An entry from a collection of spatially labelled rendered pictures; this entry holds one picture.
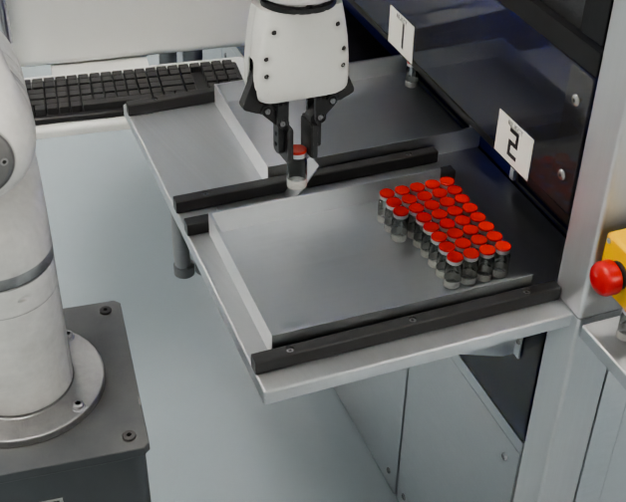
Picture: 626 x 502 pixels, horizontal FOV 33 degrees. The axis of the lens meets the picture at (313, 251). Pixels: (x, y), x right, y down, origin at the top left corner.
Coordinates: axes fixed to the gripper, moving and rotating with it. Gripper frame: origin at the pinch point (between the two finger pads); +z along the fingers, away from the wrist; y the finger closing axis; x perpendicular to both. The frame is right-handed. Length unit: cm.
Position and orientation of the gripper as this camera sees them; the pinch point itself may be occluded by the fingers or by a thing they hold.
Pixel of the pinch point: (297, 137)
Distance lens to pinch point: 112.1
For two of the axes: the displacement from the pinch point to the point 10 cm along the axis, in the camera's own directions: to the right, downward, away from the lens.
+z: -0.1, 8.4, 5.5
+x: 3.9, 5.1, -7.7
